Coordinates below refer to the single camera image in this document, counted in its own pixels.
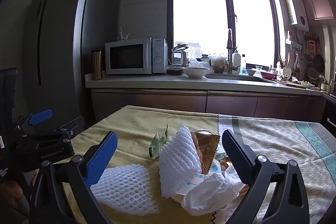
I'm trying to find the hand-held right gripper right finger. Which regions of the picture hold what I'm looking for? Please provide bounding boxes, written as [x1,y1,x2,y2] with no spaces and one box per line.
[222,130,310,224]

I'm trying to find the white slotted spatula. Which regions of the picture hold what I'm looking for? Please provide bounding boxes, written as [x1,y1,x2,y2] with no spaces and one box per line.
[283,52,292,76]

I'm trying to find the copper travel mug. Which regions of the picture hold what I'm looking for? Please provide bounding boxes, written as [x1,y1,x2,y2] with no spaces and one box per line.
[91,49,104,81]

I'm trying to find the person's left hand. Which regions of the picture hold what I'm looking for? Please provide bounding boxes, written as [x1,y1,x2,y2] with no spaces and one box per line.
[0,182,29,216]

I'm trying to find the blue dotted tissue packet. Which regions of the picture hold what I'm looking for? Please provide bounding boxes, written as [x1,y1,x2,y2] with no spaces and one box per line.
[171,158,229,203]

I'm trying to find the glass kettle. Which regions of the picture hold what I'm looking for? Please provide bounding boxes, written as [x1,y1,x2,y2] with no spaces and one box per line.
[171,43,189,67]

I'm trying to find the steel kitchen faucet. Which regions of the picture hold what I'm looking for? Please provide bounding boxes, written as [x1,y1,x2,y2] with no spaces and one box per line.
[226,28,240,74]

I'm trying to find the green snack wrapper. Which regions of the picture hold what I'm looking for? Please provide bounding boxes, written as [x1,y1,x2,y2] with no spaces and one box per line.
[148,124,171,160]

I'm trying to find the brown wall cabinet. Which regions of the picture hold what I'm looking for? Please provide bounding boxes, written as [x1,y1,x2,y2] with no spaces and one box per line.
[293,0,335,22]

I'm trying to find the kitchen window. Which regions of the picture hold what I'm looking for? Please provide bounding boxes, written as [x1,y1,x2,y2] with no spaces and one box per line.
[167,0,282,69]

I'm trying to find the white pump soap bottle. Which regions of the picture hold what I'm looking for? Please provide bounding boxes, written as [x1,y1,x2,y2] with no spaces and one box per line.
[232,47,242,75]

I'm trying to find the white water heater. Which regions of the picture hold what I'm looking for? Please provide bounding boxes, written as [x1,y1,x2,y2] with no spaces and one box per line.
[283,0,310,31]

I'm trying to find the white ceramic bowl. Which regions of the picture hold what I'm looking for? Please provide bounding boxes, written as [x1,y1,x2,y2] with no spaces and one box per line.
[182,67,210,79]

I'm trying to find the dark round lidded container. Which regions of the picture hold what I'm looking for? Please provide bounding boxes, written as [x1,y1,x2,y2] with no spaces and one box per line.
[166,65,184,76]

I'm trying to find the brown snack wrapper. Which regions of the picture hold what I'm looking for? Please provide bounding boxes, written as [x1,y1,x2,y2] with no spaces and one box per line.
[193,132,220,174]

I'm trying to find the red bowl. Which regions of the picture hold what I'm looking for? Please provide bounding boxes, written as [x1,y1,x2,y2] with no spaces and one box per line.
[260,70,276,80]

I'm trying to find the small pale ornament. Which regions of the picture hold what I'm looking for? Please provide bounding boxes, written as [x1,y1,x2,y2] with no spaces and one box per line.
[117,27,130,41]

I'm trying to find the white tissue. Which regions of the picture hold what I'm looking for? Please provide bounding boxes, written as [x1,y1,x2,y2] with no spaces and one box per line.
[181,165,246,216]

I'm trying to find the grey refrigerator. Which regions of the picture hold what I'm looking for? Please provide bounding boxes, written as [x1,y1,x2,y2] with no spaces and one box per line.
[5,0,122,132]

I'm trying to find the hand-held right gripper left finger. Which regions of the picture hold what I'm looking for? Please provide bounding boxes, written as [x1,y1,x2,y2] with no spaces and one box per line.
[29,131,118,224]

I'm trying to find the wooden cutting board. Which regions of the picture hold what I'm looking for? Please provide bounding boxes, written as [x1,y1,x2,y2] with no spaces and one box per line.
[276,80,313,88]

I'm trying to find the white microwave oven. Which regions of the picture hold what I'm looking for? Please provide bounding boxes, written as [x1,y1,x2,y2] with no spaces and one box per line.
[105,38,168,75]

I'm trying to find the yellow patterned tablecloth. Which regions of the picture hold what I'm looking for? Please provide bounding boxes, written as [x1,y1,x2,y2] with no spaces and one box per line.
[62,105,336,224]

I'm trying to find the kitchen counter with brown cabinets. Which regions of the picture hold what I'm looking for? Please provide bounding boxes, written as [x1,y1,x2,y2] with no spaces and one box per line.
[84,72,331,122]

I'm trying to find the hanging black pan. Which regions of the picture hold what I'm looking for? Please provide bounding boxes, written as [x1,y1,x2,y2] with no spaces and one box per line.
[314,54,325,71]

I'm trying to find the white foam fruit net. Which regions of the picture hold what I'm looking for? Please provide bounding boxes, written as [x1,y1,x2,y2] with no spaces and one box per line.
[90,164,160,215]
[159,126,202,199]

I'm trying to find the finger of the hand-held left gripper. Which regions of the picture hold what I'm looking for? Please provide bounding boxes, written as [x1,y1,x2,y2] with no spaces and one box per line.
[31,116,85,146]
[12,109,53,135]

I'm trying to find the clear plastic bag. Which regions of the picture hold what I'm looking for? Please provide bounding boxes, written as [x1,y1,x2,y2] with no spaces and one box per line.
[189,57,212,69]

